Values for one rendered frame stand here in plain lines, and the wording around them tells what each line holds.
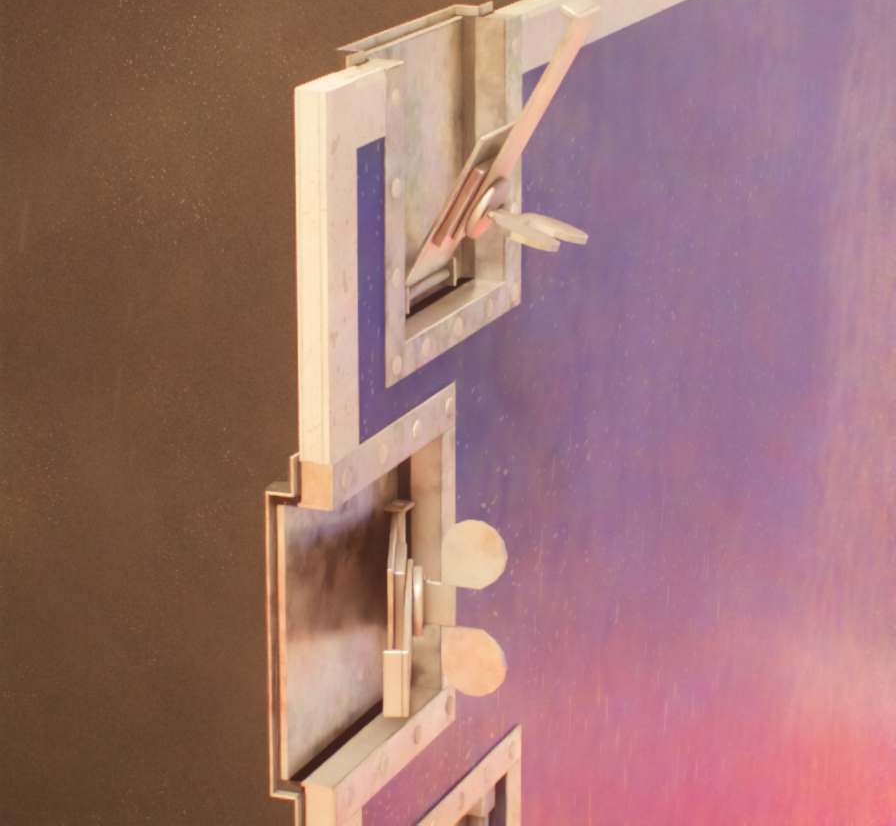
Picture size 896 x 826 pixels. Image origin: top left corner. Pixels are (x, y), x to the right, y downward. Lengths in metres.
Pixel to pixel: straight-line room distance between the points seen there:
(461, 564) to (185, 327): 1.10
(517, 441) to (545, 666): 0.11
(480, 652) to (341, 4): 1.03
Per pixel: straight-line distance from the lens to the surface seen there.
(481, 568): 1.05
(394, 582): 1.04
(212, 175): 2.10
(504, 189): 1.07
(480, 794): 1.17
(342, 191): 0.98
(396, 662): 0.99
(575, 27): 1.04
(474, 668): 1.06
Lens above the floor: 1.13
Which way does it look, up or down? 15 degrees down
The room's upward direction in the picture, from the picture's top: straight up
